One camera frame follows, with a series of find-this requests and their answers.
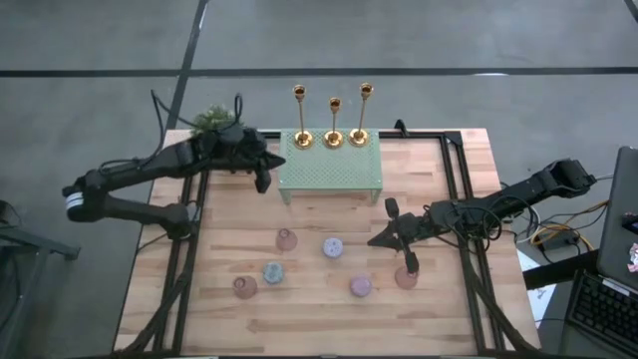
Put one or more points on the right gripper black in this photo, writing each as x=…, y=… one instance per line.
x=414, y=227

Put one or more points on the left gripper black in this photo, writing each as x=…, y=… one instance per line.
x=251, y=149

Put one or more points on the tall gold candlestick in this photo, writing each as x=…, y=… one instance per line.
x=358, y=136
x=302, y=138

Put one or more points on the pink speckled candle jar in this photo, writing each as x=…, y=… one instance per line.
x=360, y=286

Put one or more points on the white purple speckled candle jar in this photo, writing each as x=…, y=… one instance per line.
x=332, y=248

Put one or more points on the short gold candlestick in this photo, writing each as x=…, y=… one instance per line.
x=333, y=138

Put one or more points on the blue-grey speckled candle jar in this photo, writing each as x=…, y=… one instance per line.
x=273, y=273

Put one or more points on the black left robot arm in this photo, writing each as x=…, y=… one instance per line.
x=134, y=169

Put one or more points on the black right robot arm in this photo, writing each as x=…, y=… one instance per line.
x=523, y=192

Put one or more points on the green perforated metal shelf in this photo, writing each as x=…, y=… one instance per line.
x=329, y=169

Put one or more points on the green potted plant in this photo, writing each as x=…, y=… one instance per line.
x=212, y=119

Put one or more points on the white paper sheet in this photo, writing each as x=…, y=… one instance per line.
x=538, y=289

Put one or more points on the black power brick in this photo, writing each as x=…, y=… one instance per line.
x=560, y=242

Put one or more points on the black keyboard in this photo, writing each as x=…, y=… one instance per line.
x=605, y=311

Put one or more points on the grey laptop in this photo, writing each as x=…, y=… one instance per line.
x=618, y=214

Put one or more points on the black side stand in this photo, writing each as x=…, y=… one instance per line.
x=25, y=244

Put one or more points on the black aluminium table frame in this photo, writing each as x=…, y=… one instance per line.
x=451, y=164

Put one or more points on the small black mount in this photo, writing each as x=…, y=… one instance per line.
x=401, y=127

